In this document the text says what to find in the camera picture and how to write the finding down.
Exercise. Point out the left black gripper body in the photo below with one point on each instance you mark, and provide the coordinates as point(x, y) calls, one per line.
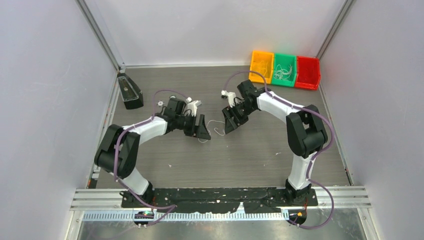
point(189, 128)

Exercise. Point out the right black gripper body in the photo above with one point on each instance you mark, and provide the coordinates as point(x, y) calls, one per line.
point(240, 113)

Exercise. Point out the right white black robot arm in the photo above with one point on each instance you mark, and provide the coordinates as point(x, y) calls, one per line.
point(306, 133)

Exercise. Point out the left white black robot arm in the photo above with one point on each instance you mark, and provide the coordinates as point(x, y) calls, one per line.
point(117, 153)

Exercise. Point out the yellow plastic bin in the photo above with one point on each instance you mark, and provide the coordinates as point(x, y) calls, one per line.
point(263, 63)

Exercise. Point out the green plastic bin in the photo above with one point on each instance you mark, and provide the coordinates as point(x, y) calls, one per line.
point(284, 70)

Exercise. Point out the black wedge stand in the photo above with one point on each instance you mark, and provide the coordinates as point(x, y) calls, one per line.
point(131, 94)

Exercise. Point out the red plastic bin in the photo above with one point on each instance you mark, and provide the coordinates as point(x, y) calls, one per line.
point(308, 73)

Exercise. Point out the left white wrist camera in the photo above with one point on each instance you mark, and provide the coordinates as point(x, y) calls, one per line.
point(192, 106)

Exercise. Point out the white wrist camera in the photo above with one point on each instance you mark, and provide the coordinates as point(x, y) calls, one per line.
point(192, 106)
point(229, 96)

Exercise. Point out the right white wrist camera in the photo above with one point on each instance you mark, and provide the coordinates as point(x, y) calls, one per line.
point(229, 96)

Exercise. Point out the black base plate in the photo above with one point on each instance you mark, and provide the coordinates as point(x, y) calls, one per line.
point(218, 200)

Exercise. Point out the aluminium frame rail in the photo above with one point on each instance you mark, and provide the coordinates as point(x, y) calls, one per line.
point(349, 197)

